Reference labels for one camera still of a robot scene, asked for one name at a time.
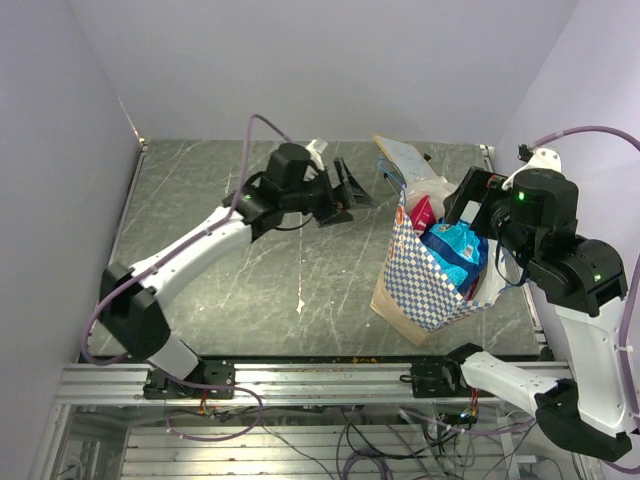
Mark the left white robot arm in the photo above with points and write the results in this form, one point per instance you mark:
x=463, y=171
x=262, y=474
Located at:
x=132, y=298

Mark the small whiteboard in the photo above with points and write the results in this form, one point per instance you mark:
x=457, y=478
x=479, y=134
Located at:
x=405, y=158

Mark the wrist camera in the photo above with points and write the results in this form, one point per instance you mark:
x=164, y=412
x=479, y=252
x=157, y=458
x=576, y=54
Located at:
x=538, y=158
x=316, y=147

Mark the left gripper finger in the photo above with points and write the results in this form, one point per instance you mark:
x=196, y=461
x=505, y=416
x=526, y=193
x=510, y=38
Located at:
x=335, y=219
x=349, y=193

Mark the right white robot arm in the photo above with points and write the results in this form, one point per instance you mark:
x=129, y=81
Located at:
x=533, y=217

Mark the red snack bag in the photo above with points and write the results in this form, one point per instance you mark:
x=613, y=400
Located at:
x=422, y=216

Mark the blue checkered paper bag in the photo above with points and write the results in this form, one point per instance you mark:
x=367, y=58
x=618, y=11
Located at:
x=412, y=292

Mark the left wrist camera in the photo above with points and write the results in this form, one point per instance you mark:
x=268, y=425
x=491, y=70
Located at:
x=316, y=147

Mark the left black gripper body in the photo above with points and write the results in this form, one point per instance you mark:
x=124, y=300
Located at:
x=321, y=198

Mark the aluminium frame rail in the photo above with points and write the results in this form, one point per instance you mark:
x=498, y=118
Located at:
x=276, y=384

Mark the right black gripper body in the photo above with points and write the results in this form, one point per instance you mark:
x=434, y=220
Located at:
x=494, y=220

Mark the blue snack bag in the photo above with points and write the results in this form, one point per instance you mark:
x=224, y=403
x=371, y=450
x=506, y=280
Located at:
x=459, y=251

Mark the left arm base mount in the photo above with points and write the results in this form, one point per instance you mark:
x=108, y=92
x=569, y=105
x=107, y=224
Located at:
x=212, y=379

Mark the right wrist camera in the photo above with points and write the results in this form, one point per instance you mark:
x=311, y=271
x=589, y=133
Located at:
x=538, y=158

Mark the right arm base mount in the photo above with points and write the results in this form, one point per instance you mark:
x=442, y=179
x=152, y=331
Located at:
x=437, y=380

